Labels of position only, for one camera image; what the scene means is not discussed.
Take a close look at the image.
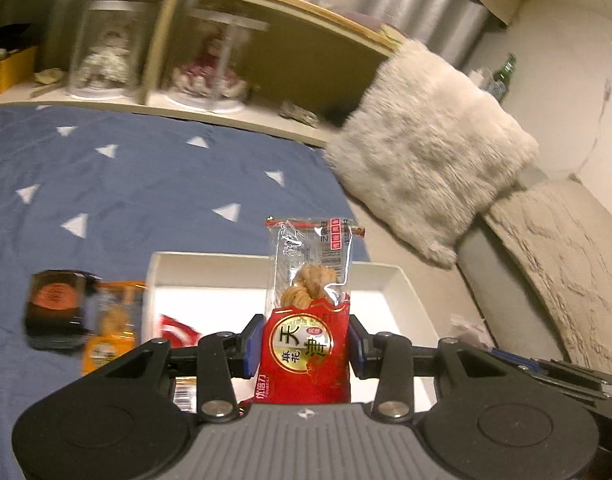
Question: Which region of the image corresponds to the green glass bottle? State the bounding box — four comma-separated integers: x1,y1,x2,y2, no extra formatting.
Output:
491,52,518,101

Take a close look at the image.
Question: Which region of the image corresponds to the black packet with red pastry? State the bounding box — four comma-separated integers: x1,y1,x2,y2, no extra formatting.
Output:
23,270,105,352

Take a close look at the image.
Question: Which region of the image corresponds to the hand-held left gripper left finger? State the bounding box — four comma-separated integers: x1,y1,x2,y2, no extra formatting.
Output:
83,313,265,423

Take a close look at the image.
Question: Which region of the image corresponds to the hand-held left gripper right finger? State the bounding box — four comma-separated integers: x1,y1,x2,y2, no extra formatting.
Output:
347,313,534,420

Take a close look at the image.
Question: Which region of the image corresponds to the crumpled clear plastic packet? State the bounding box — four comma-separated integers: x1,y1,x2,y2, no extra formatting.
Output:
448,312,495,351

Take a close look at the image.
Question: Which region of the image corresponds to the white shallow cardboard box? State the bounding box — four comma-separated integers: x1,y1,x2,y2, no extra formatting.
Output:
141,251,439,413

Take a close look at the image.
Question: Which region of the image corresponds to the orange twisted-dough snack packet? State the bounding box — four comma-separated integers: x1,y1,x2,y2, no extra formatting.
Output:
81,280,148,376

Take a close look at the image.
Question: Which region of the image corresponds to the red white swirl packet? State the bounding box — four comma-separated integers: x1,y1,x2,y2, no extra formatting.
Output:
158,312,202,349

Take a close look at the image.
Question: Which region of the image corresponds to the grey upholstered bed edge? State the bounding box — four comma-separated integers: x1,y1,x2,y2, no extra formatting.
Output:
346,160,572,361

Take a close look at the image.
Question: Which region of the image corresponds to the yellow box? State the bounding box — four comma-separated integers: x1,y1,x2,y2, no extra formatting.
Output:
0,45,39,96

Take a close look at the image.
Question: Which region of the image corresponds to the red twisted-dough snack packet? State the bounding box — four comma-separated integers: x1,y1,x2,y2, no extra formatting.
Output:
256,216,367,406

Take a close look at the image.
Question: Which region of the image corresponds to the red-dressed doll in clear case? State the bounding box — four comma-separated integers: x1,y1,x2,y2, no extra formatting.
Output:
166,0,272,114

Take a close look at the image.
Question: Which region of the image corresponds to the small beige ornament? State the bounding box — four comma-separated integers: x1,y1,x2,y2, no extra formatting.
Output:
33,67,67,86

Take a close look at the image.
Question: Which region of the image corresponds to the wooden shelf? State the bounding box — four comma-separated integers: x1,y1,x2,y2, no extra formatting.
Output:
0,0,412,149

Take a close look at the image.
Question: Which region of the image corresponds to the small grey-brown ornament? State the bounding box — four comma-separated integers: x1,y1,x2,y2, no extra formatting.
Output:
278,101,320,126

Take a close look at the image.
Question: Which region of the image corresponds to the orange snack packet barcode label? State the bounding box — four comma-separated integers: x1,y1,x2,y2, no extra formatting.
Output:
172,379,199,411

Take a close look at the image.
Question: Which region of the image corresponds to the white-dressed doll in clear case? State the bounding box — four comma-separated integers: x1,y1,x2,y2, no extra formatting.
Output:
66,0,157,101

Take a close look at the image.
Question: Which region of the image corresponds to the white fluffy pillow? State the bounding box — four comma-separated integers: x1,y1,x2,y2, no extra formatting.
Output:
326,40,540,269

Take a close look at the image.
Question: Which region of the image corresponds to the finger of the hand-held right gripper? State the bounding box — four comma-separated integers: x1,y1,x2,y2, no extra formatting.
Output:
487,346,612,387
533,371,612,404

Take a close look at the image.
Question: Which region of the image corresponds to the beige textured cushion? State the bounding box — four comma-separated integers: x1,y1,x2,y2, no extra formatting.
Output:
481,180,612,386

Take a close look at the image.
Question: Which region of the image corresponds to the blue quilt with white triangles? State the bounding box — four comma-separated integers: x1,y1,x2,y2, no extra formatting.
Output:
0,105,372,480

